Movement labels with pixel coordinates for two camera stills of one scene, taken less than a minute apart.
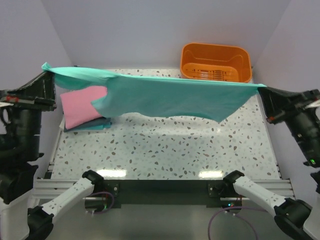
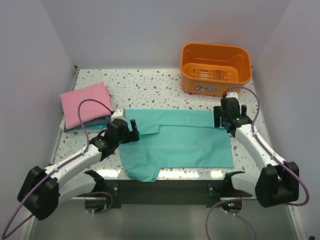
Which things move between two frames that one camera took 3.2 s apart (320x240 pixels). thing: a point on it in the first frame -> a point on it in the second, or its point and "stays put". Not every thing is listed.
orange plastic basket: [225, 62] stays put
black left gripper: [41, 89] -> [131, 135]
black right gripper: [274, 101] -> [217, 113]
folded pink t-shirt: [77, 106] stays put
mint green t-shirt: [215, 100] -> [173, 138]
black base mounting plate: [208, 192] stays put
